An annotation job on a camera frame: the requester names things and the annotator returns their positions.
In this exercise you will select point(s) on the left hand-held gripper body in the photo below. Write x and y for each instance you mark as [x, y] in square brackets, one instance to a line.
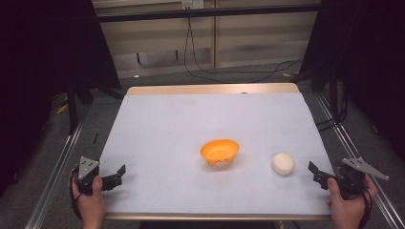
[86, 170]

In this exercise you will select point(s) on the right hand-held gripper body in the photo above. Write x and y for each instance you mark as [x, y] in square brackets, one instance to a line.
[353, 178]

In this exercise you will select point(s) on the person's left hand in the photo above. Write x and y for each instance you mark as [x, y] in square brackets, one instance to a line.
[92, 203]

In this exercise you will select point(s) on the person's right hand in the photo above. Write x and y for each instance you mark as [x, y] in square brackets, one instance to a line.
[347, 210]

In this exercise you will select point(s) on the white round bun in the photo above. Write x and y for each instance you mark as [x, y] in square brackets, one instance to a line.
[282, 163]

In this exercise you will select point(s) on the black metal stand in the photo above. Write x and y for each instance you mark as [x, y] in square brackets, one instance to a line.
[332, 95]
[72, 108]

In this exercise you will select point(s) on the white table mat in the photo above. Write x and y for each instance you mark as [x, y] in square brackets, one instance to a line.
[191, 127]

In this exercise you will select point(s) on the orange plastic bowl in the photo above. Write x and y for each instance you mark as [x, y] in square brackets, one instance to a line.
[219, 152]

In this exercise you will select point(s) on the black curtain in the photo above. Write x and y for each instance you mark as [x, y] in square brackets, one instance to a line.
[47, 63]
[366, 63]

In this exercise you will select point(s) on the black horizontal bar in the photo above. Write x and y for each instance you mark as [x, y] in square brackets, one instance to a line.
[207, 13]

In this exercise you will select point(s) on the silver metal rail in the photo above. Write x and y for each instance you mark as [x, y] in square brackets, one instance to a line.
[54, 178]
[356, 146]

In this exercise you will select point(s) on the white wall socket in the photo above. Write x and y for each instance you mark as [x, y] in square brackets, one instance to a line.
[192, 4]

